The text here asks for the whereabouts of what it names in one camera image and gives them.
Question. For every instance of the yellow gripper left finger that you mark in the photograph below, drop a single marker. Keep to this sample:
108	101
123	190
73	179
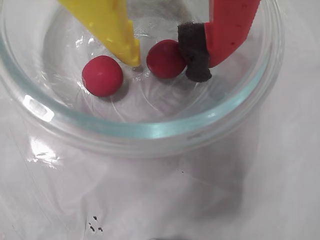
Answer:
107	22

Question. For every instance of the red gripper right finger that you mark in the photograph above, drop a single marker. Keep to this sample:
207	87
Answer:
230	25

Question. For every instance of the red ball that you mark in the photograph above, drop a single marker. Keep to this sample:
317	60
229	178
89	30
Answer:
102	76
163	60

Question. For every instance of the glass bowl of red balls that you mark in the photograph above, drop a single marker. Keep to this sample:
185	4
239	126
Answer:
155	131

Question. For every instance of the white tablecloth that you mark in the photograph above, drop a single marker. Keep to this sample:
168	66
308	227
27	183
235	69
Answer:
150	200

